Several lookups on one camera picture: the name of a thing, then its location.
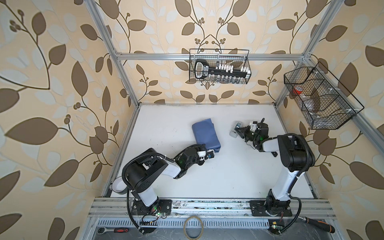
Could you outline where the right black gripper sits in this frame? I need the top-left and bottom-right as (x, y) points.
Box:
(235, 125), (259, 143)

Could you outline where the grey tape dispenser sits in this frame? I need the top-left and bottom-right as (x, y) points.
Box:
(230, 121), (243, 138)

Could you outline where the light blue wrapping paper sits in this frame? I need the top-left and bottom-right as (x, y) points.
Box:
(192, 119), (221, 153)

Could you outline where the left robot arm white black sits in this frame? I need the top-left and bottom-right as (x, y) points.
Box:
(122, 144), (215, 208)

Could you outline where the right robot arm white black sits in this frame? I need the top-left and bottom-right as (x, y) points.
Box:
(234, 121), (316, 210)

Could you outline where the black socket set holder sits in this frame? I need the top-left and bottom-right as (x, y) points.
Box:
(192, 59), (252, 81)

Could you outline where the clear tape roll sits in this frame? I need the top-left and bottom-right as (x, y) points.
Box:
(183, 216), (204, 240)

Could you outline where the white tape roll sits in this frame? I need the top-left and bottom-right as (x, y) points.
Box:
(112, 177), (128, 195)

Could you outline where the orange black screwdriver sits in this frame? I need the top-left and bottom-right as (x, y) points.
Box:
(298, 216), (336, 234)

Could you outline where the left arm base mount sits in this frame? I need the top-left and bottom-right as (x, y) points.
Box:
(131, 199), (173, 218)

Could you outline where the back black wire basket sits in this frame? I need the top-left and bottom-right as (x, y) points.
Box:
(189, 48), (252, 85)

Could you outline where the black wire basket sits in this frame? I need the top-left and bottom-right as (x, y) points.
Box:
(284, 62), (364, 130)
(189, 48), (252, 85)

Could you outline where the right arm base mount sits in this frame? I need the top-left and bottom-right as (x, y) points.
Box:
(250, 200), (293, 217)

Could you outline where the right black wire basket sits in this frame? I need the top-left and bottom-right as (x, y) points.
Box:
(284, 62), (364, 130)

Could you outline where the aluminium mounting rail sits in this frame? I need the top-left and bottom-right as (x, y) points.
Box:
(88, 197), (337, 220)

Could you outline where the ratchet wrench red handle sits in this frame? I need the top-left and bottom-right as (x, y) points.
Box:
(96, 227), (129, 235)

